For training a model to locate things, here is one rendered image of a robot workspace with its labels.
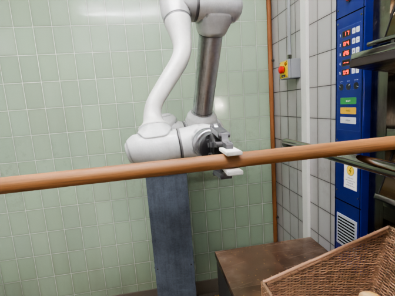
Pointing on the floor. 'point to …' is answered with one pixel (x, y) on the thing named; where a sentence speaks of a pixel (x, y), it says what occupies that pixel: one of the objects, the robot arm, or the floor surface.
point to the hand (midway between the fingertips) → (230, 160)
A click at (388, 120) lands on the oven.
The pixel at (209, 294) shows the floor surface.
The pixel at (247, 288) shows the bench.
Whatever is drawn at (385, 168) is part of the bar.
